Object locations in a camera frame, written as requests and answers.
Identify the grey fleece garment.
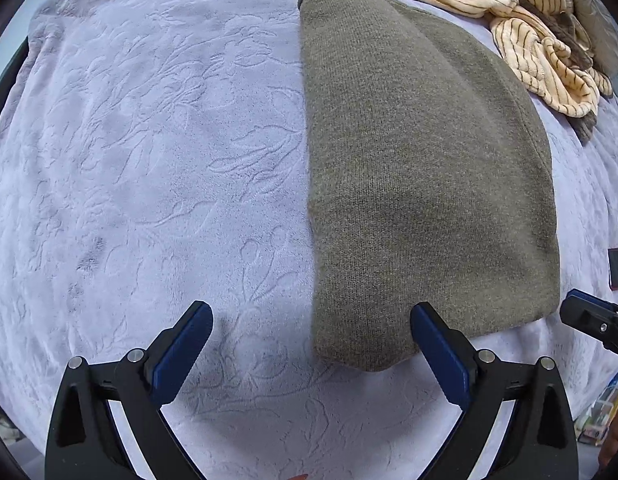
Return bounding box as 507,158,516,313
464,0,618,142

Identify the colourful packet on floor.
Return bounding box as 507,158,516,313
574,370,618,446

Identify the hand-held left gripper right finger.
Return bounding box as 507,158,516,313
410,301,577,480

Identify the person's right forearm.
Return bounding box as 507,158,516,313
598,407,618,471

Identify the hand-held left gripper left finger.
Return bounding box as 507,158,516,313
45,300,215,480

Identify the black bed frame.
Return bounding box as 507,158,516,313
0,35,30,126

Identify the olive knit sweater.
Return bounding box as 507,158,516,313
297,0,561,372

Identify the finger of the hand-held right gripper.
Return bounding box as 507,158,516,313
559,289,618,361

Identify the cream striped fleece garment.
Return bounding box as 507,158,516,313
386,0,615,118

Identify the lavender embossed blanket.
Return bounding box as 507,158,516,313
0,0,618,480

